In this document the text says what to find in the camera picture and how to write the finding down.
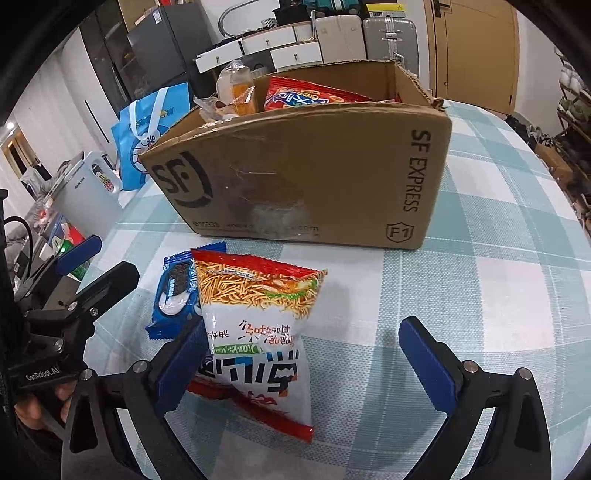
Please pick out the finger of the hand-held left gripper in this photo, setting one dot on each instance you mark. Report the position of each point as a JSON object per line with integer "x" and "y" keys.
{"x": 111, "y": 284}
{"x": 78, "y": 253}

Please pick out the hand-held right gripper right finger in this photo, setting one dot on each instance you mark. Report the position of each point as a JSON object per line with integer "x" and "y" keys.
{"x": 427, "y": 364}

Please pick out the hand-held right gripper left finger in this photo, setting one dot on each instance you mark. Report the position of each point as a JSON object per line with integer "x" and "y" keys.
{"x": 180, "y": 364}

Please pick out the blue sandwich cookie packet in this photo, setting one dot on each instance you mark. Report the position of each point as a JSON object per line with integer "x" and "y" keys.
{"x": 173, "y": 295}

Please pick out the white noodle snack bag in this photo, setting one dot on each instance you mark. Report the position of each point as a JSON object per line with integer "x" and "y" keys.
{"x": 258, "y": 332}

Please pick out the orange cake packet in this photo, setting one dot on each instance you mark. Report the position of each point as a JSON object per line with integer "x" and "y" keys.
{"x": 240, "y": 92}

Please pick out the brown cardboard box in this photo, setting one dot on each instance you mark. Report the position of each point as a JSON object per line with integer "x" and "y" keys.
{"x": 323, "y": 161}

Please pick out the red and blue cookie packet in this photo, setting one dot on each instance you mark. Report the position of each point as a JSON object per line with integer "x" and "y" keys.
{"x": 300, "y": 94}

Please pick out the person's left hand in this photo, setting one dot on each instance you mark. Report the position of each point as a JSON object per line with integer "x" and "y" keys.
{"x": 27, "y": 410}

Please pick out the green can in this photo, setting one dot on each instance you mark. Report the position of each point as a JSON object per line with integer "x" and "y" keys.
{"x": 64, "y": 249}

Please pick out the white trash bin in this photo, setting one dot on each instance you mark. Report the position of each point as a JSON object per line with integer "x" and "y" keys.
{"x": 87, "y": 194}

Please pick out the blue cartoon tote bag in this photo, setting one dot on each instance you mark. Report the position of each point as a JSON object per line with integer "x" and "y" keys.
{"x": 138, "y": 138}

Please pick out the dark grey fridge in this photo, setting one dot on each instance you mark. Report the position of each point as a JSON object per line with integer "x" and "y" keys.
{"x": 171, "y": 46}

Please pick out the shoe rack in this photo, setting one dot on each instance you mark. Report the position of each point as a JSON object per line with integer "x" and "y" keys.
{"x": 572, "y": 138}

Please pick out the white drawer cabinet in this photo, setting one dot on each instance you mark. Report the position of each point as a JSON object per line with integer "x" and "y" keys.
{"x": 258, "y": 46}

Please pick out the wooden door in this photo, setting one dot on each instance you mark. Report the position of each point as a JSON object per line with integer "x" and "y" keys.
{"x": 471, "y": 50}

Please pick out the silver suitcase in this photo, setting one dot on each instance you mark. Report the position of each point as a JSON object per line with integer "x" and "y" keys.
{"x": 390, "y": 44}

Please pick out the beige suitcase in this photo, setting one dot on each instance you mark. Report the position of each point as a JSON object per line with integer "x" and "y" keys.
{"x": 337, "y": 39}

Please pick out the teal suitcase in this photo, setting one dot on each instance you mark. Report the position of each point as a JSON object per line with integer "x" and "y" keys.
{"x": 334, "y": 7}

